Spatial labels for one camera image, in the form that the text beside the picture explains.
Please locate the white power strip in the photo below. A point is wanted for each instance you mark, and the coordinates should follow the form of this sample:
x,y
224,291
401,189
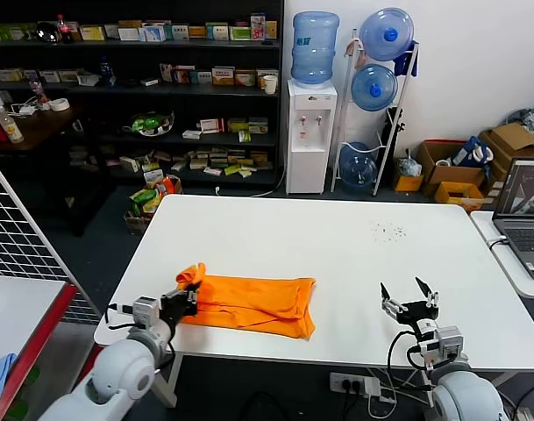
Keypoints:
x,y
347,383

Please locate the green striped medicine box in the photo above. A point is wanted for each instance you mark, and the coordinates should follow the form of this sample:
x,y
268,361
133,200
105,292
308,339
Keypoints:
x,y
217,32

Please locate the grey laptop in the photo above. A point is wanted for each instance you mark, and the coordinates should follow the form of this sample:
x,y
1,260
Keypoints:
x,y
525,241

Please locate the red-edged white cart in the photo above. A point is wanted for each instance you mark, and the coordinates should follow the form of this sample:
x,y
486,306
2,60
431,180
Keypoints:
x,y
25,316

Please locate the clear bottle pink content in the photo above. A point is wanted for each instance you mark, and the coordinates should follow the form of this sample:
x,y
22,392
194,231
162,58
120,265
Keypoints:
x,y
39,92

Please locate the white green medicine box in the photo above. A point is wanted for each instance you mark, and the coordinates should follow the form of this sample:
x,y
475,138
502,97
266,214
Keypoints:
x,y
177,33

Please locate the large white table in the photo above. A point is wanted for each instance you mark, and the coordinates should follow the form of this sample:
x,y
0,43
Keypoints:
x,y
315,241

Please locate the grey plastic bag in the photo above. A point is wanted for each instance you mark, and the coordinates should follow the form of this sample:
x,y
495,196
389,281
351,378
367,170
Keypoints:
x,y
411,166

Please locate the yellow white medicine box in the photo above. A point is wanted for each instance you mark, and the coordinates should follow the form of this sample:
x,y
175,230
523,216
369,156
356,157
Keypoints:
x,y
93,33

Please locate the brown wooden table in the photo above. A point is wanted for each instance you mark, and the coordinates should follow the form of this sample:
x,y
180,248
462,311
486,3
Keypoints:
x,y
43,123

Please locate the black shelf unit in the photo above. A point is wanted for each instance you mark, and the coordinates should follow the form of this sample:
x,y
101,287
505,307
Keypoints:
x,y
205,91

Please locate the labelled blue water jug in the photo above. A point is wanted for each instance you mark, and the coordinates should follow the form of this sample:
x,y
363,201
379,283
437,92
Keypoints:
x,y
315,48

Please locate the yellow juice bottle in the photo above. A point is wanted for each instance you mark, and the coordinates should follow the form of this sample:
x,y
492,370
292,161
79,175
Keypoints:
x,y
13,129

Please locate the small open yellow box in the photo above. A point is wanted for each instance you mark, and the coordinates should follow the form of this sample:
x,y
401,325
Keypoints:
x,y
459,199

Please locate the dark blue hanging cloth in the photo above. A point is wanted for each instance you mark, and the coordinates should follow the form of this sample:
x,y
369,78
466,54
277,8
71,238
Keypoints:
x,y
404,66

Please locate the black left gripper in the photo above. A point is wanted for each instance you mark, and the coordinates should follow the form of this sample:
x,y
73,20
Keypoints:
x,y
179,307

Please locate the shiny dark bowl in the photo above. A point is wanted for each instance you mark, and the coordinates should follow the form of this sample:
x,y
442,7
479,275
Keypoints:
x,y
47,33

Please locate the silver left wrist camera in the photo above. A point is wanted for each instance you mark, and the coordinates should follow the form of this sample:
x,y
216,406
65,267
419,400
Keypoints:
x,y
146,312

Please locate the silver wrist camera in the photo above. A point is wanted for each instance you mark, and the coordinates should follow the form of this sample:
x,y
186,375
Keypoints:
x,y
446,344
146,312

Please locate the white paper cup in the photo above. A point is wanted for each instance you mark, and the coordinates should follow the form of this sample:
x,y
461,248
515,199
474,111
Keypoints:
x,y
271,85

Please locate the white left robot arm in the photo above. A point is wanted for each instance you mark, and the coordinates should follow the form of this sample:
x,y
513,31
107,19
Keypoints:
x,y
117,373

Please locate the pink hanging item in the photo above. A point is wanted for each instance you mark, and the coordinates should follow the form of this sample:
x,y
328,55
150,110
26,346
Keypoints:
x,y
356,57

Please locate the orange white medicine box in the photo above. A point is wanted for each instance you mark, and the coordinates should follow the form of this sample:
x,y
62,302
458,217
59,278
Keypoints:
x,y
224,76

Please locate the white charger plug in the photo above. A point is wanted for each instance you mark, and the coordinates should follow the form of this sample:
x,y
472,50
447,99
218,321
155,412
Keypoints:
x,y
374,388

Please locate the blue plastic bottle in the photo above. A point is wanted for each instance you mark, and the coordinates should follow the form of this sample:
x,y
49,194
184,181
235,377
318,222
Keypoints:
x,y
108,74

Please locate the orange t-shirt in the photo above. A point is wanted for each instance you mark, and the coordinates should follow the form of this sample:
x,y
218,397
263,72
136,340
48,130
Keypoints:
x,y
258,302

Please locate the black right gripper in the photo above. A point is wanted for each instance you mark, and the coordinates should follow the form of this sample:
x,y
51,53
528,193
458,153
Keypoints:
x,y
417,313

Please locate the tall pink box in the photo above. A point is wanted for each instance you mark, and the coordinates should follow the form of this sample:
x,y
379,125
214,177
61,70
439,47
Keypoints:
x,y
258,27

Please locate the white metal jug rack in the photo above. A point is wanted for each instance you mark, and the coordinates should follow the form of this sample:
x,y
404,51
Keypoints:
x,y
346,87

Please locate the yellow carton box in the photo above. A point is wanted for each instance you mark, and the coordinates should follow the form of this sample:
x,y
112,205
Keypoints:
x,y
409,183

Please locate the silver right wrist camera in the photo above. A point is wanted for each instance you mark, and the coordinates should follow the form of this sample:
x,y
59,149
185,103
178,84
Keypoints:
x,y
446,344

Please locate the small white side table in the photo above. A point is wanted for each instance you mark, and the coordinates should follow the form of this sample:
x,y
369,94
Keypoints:
x,y
507,272

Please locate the small yellow medicine box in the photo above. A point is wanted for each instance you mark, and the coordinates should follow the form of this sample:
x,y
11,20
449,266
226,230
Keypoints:
x,y
197,32

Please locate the small white tape roll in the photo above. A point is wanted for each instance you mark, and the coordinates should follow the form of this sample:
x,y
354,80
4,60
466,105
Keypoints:
x,y
444,163

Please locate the white water dispenser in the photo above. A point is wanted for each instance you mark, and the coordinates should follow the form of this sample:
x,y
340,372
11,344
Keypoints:
x,y
308,166

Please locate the light green medicine box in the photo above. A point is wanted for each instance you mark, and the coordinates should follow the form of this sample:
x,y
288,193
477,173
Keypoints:
x,y
240,33

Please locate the black tripod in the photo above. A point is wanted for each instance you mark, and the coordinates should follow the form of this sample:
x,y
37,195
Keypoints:
x,y
391,131

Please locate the blue bag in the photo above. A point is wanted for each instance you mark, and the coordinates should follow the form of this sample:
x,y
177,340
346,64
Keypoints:
x,y
468,151

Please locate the red white flat box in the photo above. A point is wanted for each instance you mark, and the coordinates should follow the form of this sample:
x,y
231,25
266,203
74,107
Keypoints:
x,y
212,126

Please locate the bowl of green snacks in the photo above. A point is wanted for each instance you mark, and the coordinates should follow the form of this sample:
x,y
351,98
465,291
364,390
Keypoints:
x,y
148,123

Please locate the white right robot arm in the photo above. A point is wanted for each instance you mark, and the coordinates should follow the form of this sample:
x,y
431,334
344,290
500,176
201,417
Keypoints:
x,y
468,399

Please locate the floor box of snacks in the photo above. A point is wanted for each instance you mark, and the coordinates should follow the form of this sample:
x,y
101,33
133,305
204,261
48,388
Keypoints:
x,y
144,201

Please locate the cola bottle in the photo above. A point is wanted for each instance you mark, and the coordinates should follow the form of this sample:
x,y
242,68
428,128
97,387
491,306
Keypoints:
x,y
66,33

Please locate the blue white medicine box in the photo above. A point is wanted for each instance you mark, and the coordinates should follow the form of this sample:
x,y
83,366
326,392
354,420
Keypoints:
x,y
153,33

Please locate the open brown cardboard box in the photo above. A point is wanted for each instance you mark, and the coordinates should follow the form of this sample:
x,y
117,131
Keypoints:
x,y
512,136

